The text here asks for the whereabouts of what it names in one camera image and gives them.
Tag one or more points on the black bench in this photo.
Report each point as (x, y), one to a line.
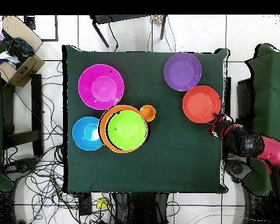
(37, 112)

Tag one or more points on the orange cup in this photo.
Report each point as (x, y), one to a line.
(149, 113)

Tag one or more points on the black pedestal foot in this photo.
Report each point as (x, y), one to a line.
(18, 166)
(235, 170)

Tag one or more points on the black metal frame table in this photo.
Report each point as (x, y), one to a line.
(121, 18)

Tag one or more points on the dark green table cloth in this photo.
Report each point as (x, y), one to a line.
(177, 163)

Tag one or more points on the purple bowl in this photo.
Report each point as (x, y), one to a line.
(182, 71)

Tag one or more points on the dark clothes pile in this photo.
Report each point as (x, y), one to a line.
(18, 50)

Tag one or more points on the yellow ball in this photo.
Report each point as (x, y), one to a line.
(102, 204)

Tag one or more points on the black power adapter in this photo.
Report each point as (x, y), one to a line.
(85, 203)

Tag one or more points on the green bowl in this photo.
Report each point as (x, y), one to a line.
(127, 129)

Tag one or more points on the large orange bowl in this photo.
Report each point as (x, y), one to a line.
(103, 130)

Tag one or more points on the pink bowl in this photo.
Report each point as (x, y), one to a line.
(101, 86)

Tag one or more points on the cardboard box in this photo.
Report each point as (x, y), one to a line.
(25, 67)

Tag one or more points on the black chair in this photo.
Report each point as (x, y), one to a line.
(245, 98)

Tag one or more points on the blue round bowl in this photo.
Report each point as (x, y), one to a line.
(82, 135)

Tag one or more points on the large red-orange bowl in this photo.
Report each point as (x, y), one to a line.
(200, 103)

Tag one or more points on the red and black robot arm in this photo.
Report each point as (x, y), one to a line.
(275, 151)

